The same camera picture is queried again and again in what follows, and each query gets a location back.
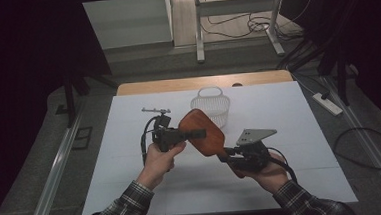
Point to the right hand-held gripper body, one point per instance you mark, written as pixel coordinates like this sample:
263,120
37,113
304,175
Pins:
252,136

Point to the white table mat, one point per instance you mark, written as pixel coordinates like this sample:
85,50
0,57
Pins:
128,104

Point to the black stand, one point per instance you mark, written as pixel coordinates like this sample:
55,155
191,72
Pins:
342,78
70,101

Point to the dark table grommet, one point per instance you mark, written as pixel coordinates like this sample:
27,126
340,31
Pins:
237,84

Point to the metal floor rail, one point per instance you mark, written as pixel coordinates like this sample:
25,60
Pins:
54,177
363,120

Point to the wooden paddle hairbrush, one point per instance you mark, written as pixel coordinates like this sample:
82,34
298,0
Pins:
196,120

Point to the person's right hand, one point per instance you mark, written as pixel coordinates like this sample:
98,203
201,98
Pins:
273,176

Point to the white metal desk frame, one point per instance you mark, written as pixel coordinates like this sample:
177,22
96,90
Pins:
200,36

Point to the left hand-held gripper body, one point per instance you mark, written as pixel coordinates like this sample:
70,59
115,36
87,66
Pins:
163,137

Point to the person's left hand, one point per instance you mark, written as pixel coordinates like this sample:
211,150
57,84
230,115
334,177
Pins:
157,166

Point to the white plastic basket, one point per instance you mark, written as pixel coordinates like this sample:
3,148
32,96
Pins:
211,101

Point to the black floor plate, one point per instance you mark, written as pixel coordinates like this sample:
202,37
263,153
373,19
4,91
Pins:
82,138

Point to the white power strip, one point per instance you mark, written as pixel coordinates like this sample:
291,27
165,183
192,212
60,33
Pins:
327,104

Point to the white cabinet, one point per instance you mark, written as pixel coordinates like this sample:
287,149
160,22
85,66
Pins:
128,22

